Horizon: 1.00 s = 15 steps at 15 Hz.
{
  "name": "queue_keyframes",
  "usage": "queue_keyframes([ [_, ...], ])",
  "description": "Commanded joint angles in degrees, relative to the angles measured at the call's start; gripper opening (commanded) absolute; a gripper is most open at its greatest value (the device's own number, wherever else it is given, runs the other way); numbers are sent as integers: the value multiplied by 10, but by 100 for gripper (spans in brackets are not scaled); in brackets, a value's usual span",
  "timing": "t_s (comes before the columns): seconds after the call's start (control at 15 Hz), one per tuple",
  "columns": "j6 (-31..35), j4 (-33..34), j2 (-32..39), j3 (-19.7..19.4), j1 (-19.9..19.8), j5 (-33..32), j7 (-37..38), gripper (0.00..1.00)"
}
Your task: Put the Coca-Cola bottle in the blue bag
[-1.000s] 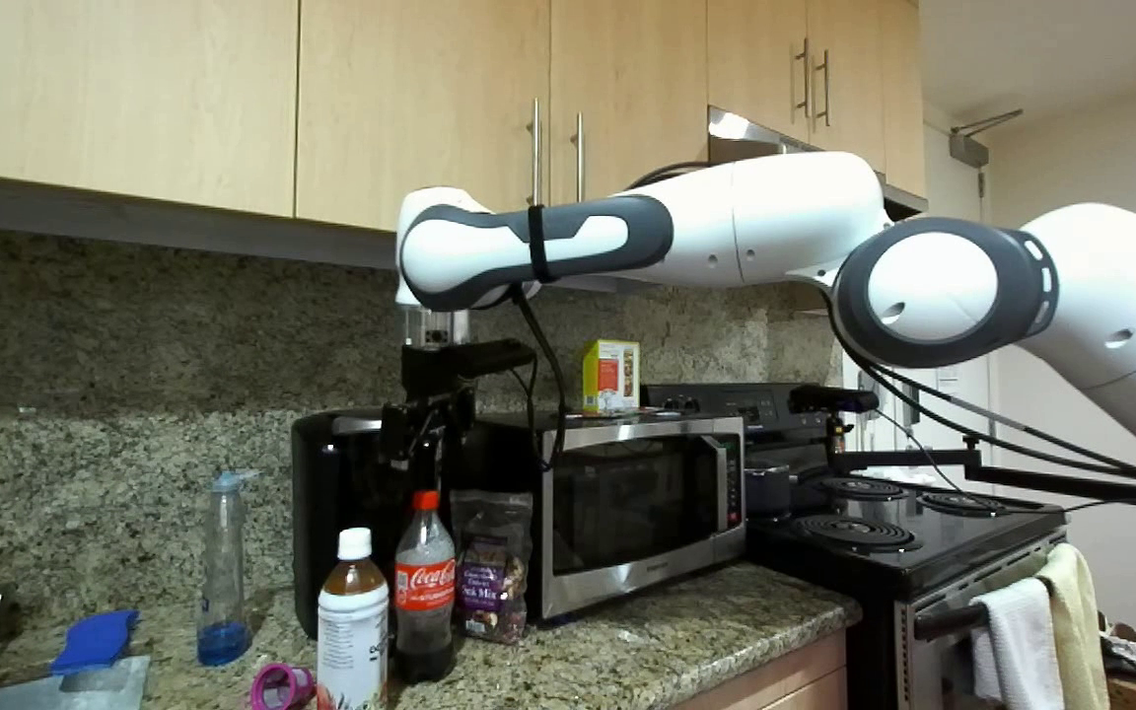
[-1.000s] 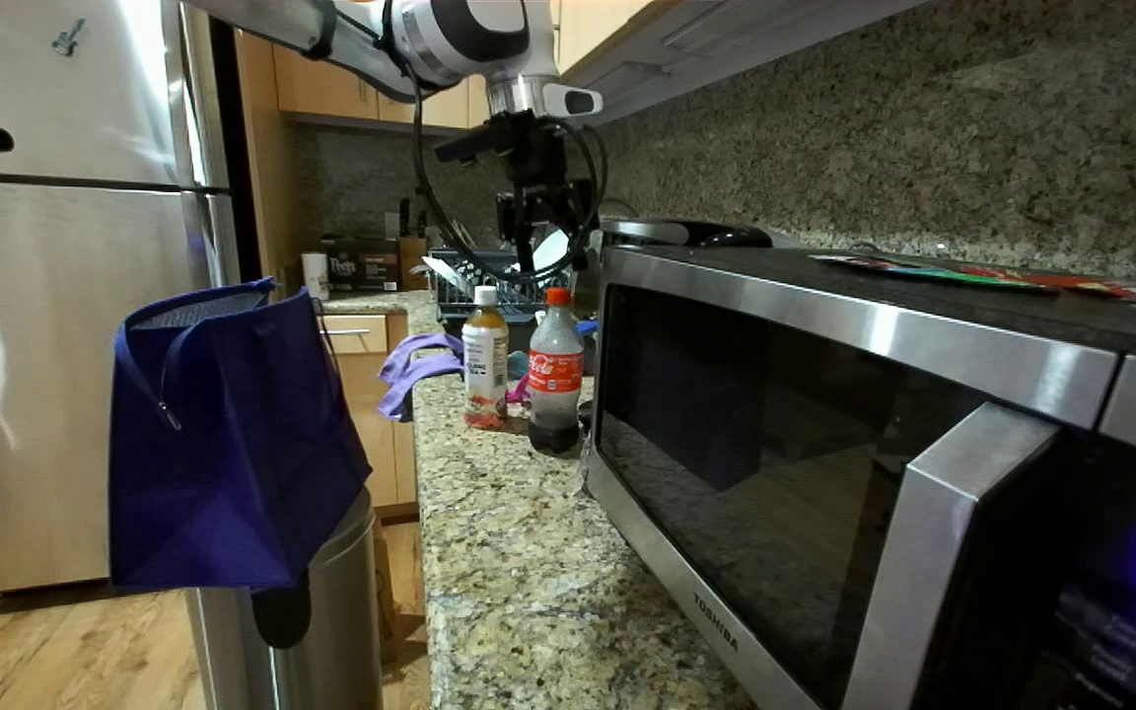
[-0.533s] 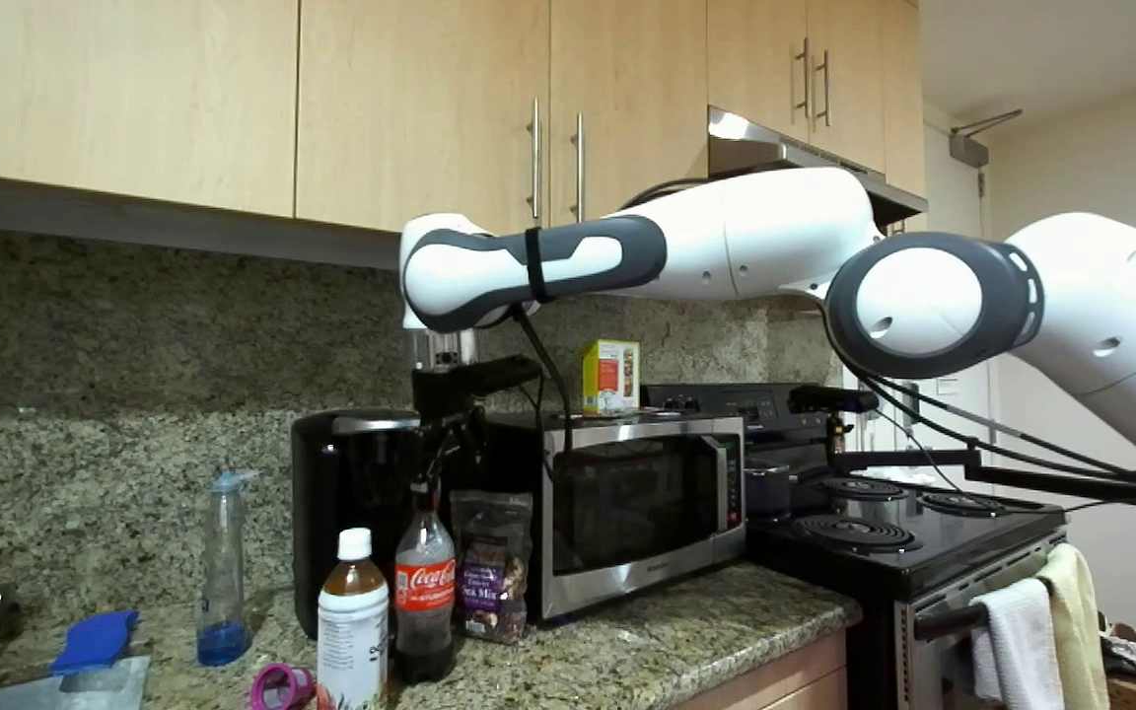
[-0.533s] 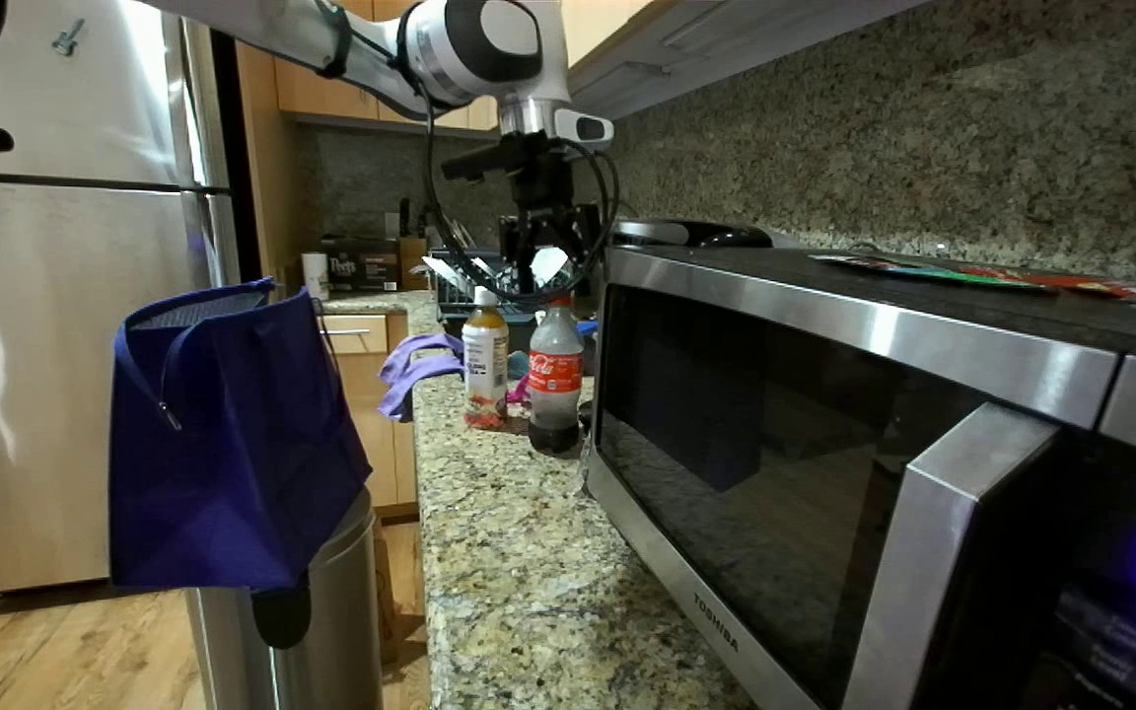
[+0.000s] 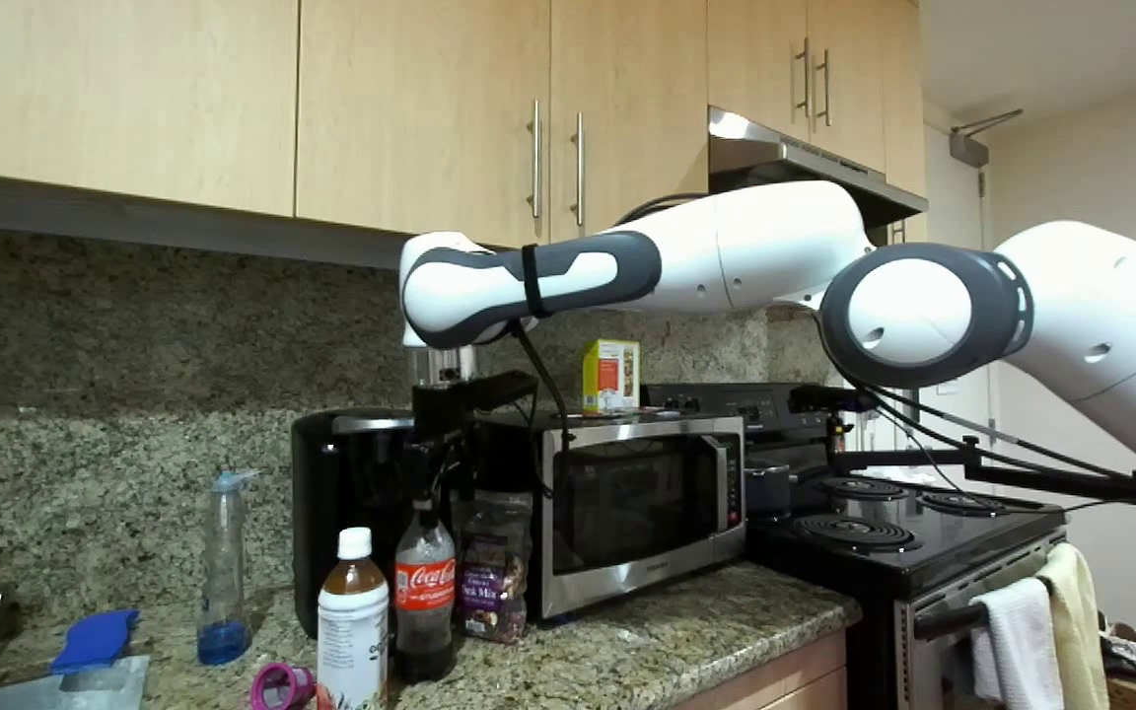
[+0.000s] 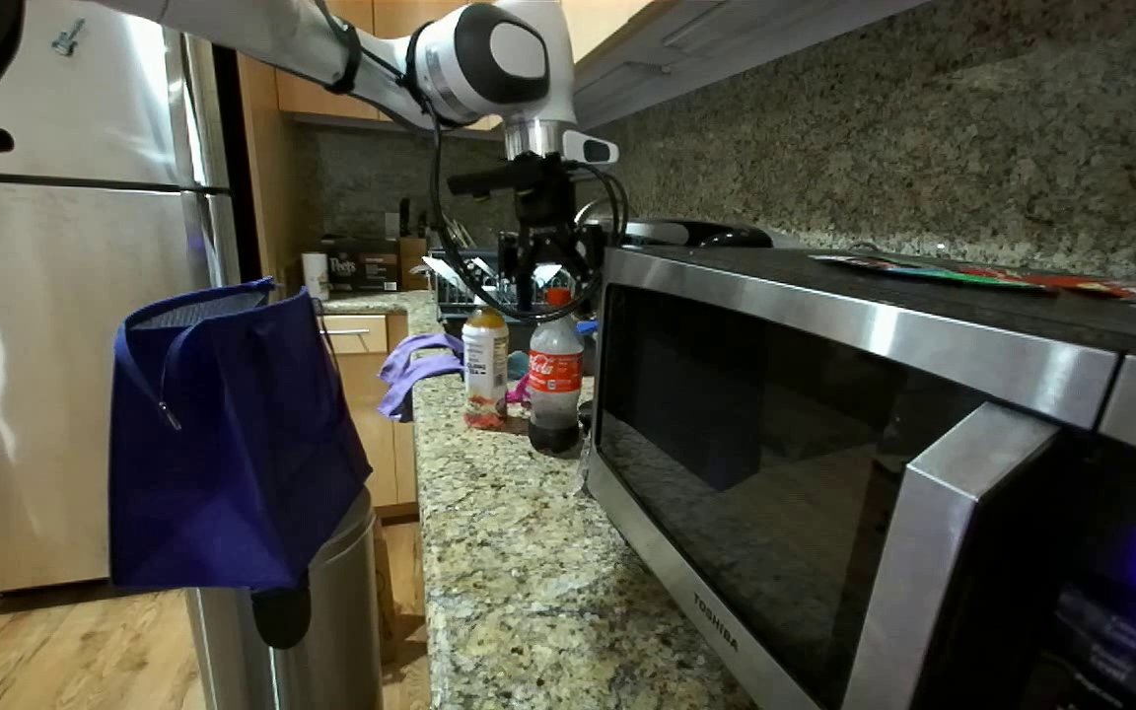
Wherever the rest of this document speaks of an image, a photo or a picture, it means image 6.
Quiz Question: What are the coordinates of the blue cloth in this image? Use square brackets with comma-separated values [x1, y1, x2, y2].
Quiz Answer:
[106, 274, 376, 594]

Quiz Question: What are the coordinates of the white cup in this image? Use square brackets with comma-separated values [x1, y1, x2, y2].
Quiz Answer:
[300, 248, 331, 302]

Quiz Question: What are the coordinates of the black pan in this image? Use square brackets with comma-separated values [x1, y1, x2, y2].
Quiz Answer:
[599, 214, 776, 250]

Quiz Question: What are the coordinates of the purple cloth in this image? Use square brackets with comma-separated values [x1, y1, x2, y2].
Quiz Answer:
[376, 325, 468, 427]

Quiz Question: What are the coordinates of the wooden base cabinet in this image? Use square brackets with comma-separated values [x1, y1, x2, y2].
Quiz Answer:
[319, 302, 422, 524]

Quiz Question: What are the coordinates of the stainless steel trash can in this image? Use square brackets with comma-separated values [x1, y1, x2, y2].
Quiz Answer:
[187, 490, 385, 710]

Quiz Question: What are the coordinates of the stainless steel refrigerator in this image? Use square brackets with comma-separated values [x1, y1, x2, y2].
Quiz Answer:
[0, 0, 250, 602]

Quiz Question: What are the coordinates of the stainless steel microwave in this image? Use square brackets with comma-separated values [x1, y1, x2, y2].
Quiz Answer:
[581, 241, 1136, 710]

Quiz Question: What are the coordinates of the Coca-Cola bottle red cap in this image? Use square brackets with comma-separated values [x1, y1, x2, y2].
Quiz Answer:
[521, 261, 588, 460]

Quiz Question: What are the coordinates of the colourful flyer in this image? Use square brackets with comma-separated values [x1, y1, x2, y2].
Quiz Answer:
[810, 248, 1136, 308]

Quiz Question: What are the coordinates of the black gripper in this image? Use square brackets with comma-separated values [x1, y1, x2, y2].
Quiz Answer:
[510, 153, 595, 321]

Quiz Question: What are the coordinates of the wooden wall cabinet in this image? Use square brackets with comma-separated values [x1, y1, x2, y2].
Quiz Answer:
[268, 0, 925, 133]

